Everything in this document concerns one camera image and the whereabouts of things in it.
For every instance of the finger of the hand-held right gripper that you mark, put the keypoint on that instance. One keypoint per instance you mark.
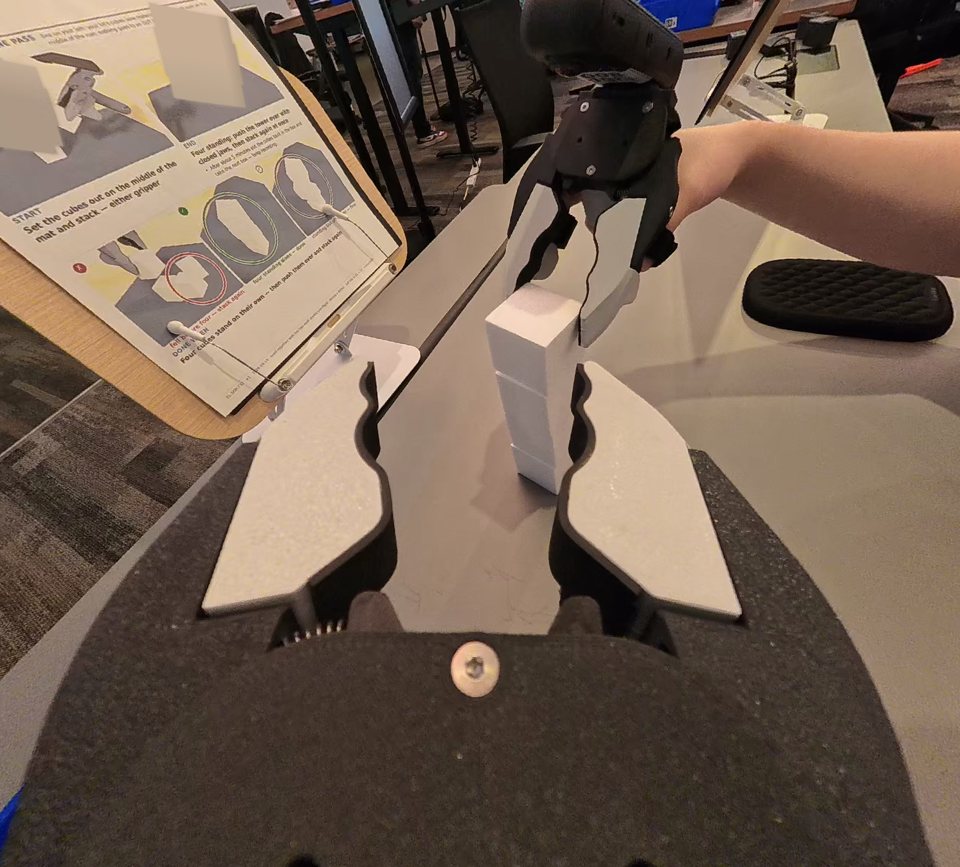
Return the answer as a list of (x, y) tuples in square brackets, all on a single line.
[(619, 252), (536, 229)]

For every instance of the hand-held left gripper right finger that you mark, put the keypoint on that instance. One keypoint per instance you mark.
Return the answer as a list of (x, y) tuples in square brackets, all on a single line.
[(645, 514)]

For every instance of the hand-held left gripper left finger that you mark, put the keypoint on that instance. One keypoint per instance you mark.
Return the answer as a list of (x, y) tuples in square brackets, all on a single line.
[(300, 507)]

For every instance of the person's right forearm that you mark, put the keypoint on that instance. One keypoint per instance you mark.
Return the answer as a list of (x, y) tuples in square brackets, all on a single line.
[(840, 192)]

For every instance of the person's right hand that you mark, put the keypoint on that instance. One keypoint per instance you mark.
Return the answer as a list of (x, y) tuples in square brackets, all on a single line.
[(701, 169)]

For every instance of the white power strip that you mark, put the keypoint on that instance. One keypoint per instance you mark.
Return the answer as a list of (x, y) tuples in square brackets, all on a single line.
[(472, 173)]

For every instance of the black office chair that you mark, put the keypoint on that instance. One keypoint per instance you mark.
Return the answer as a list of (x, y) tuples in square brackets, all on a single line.
[(502, 79)]

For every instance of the black box device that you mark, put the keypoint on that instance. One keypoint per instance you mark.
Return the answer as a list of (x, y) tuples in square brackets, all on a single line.
[(816, 31)]

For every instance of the wooden document board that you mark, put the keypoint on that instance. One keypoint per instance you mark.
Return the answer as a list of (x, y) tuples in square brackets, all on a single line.
[(112, 372)]

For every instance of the black mesh wrist rest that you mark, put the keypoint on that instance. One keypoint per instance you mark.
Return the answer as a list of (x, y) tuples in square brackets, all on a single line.
[(847, 297)]

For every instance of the dark display panel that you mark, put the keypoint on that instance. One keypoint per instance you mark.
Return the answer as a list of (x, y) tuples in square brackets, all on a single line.
[(375, 27)]

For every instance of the black floor stand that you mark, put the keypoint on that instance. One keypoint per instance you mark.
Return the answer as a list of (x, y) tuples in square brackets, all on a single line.
[(330, 57)]

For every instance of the black monitor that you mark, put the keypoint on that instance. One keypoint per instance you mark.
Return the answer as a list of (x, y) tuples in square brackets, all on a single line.
[(259, 34)]

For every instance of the printed instruction sheet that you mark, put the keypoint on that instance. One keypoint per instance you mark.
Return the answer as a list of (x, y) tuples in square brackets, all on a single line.
[(112, 132)]

